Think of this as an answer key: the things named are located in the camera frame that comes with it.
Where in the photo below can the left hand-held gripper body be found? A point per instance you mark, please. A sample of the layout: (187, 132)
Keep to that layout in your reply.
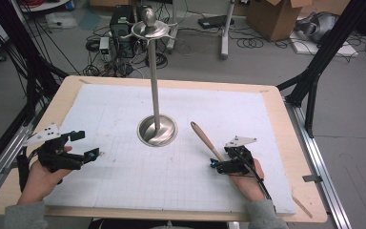
(57, 156)

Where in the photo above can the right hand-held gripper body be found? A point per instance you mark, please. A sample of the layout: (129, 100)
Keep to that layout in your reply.
(238, 160)

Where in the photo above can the beige slotted spatula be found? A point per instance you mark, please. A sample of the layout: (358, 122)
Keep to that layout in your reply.
(205, 138)

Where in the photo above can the person's right hand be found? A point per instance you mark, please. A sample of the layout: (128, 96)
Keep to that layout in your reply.
(248, 184)

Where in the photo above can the person's left hand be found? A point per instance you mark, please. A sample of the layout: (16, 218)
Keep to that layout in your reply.
(41, 184)

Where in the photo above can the light wooden table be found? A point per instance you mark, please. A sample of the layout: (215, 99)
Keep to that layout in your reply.
(64, 95)

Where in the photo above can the white grid mat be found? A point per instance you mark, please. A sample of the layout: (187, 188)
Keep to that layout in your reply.
(139, 184)

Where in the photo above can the silver metal utensil stand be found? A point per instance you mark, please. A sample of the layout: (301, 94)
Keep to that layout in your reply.
(154, 95)

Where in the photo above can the small white power box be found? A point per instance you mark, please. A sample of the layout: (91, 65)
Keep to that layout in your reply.
(104, 44)

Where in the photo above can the black computer tower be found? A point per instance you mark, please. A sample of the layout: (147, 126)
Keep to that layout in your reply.
(120, 28)

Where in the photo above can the white metal stand leg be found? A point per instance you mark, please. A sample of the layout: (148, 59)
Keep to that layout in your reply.
(172, 35)
(225, 31)

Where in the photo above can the flat black device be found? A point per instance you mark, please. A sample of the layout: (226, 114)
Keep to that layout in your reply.
(214, 21)

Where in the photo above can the brown cardboard box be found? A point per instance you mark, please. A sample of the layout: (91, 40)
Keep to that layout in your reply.
(273, 19)

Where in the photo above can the grey white headset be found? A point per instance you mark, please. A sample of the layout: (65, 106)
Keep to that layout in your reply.
(317, 27)

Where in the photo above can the white flat board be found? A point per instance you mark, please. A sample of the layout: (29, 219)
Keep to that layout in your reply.
(346, 51)

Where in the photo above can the aluminium rail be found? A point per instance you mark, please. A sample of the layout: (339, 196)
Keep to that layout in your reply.
(0, 159)
(324, 165)

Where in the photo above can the black metal frame strut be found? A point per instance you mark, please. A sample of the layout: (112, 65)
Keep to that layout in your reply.
(324, 54)
(28, 63)

